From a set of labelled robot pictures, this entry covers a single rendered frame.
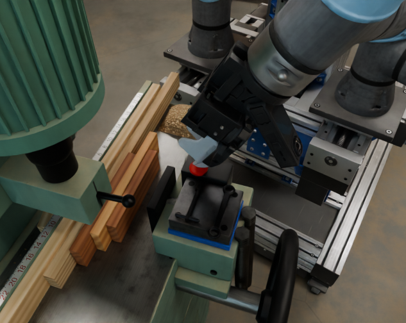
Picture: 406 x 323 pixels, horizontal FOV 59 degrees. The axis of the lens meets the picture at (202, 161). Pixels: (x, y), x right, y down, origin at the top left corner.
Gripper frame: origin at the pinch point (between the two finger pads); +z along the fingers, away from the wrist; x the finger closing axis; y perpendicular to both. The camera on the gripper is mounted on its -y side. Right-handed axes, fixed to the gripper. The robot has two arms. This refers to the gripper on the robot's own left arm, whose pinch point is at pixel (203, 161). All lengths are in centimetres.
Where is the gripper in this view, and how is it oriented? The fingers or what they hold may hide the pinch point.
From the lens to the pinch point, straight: 56.3
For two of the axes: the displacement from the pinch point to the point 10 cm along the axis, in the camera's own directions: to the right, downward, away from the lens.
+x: -3.1, 7.2, -6.2
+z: -4.8, 4.5, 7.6
